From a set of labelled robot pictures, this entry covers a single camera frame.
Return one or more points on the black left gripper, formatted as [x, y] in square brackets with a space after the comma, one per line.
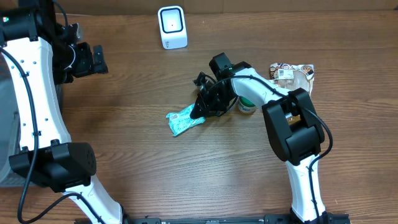
[95, 59]

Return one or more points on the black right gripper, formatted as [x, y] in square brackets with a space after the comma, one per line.
[204, 101]

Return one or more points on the teal tissue pack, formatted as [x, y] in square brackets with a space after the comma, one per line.
[181, 121]

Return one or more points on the green capped bottle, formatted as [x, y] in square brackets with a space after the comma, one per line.
[246, 106]

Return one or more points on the brown white snack pouch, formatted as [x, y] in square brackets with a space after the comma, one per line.
[293, 77]

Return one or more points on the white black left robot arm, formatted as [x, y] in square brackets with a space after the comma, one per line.
[42, 54]

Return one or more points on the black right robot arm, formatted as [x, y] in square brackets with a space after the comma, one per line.
[294, 130]

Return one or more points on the white barcode scanner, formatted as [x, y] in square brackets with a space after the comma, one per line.
[173, 30]

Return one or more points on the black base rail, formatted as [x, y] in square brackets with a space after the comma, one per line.
[202, 221]

